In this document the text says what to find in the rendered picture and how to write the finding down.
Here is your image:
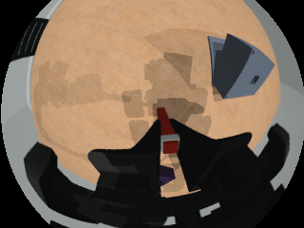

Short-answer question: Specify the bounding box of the red square peg with white band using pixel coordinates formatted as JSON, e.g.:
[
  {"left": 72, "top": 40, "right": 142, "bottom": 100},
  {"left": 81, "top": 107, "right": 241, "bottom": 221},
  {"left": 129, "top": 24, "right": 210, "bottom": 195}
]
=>
[{"left": 157, "top": 107, "right": 180, "bottom": 155}]

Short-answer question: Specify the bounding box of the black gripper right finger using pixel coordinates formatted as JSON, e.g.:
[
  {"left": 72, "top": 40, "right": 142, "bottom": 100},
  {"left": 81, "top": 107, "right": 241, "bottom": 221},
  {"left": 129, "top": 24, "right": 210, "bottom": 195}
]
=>
[{"left": 170, "top": 118, "right": 252, "bottom": 193}]

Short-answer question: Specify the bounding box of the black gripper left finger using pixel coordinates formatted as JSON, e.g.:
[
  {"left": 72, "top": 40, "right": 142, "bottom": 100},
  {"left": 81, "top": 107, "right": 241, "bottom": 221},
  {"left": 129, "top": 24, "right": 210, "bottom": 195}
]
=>
[{"left": 87, "top": 119, "right": 161, "bottom": 197}]

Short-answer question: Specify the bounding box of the grey metal panel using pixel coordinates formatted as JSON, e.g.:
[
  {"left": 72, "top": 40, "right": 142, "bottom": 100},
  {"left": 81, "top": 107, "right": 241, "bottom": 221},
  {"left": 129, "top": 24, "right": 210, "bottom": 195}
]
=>
[{"left": 208, "top": 33, "right": 275, "bottom": 99}]

